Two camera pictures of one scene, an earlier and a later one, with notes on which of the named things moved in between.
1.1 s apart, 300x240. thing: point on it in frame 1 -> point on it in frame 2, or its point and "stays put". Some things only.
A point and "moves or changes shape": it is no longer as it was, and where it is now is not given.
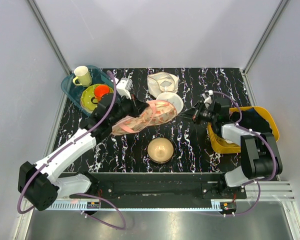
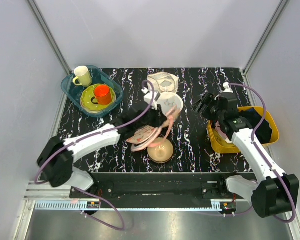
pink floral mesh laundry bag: x=156 y=112 moves or changes shape
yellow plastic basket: x=222 y=145 stays put
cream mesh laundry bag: x=162 y=82 stays put
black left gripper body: x=127 y=107 -> x=152 y=118
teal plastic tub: x=74 y=92 stays put
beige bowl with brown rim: x=160 y=150 stays put
